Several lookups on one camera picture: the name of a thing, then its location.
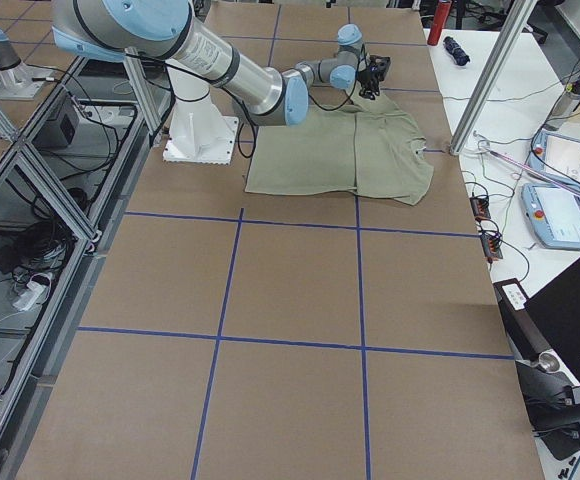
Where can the black box white label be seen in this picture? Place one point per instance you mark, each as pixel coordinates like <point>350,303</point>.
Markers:
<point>531,345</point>

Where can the white power strip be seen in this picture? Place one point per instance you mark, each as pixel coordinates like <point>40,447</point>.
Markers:
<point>36,289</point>

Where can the olive green long-sleeve shirt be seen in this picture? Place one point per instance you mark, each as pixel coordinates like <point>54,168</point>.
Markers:
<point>370,148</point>

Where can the orange black electronics board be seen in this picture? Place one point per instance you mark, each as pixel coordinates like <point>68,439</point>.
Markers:
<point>480,207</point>

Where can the upper teach pendant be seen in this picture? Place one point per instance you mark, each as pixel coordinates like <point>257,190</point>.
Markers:
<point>557,156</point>

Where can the aluminium frame post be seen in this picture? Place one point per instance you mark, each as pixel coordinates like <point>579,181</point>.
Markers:
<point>513,26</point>

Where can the black control box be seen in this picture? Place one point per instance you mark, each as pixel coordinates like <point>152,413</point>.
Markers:
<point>60,128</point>

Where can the teach pendant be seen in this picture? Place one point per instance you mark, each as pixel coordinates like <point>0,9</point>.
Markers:
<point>557,156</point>
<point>554,215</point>

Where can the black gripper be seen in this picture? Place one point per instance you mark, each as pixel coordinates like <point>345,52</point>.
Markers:
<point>369,76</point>

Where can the aluminium frame rack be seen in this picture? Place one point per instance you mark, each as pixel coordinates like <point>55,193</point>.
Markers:
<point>59,211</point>

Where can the lower teach pendant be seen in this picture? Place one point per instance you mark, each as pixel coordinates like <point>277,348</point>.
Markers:
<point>554,215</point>

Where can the red bottle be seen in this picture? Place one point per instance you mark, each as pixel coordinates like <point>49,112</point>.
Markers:
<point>440,17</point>

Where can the grey water bottle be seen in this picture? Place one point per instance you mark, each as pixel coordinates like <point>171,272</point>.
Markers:
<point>565,106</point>

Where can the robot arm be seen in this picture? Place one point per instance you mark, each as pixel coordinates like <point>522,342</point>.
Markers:
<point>351,67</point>
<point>168,30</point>

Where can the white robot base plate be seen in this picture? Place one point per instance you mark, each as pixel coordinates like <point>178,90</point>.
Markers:
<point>198,132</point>

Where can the dark blue folded umbrella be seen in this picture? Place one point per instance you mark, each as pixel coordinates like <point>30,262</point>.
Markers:
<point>452,47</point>

